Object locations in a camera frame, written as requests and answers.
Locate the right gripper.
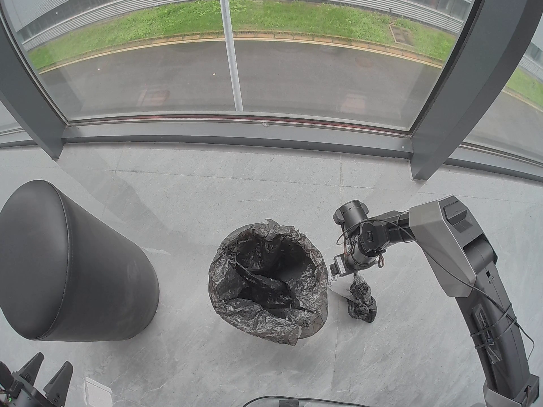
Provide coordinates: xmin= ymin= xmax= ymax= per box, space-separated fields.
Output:
xmin=330 ymin=241 xmax=380 ymax=280

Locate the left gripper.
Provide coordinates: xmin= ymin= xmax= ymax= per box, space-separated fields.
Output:
xmin=8 ymin=352 xmax=74 ymax=407

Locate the black plastic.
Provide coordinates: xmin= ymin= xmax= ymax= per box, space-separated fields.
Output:
xmin=347 ymin=273 xmax=378 ymax=324

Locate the black plastic bag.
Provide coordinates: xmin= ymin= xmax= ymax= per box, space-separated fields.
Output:
xmin=208 ymin=218 xmax=331 ymax=347

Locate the dark grey round chair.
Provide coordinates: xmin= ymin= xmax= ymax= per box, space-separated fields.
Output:
xmin=0 ymin=180 xmax=160 ymax=342

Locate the window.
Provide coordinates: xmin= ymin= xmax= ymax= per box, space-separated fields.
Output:
xmin=0 ymin=0 xmax=543 ymax=181

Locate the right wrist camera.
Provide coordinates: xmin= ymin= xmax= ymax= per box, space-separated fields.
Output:
xmin=360 ymin=221 xmax=387 ymax=254

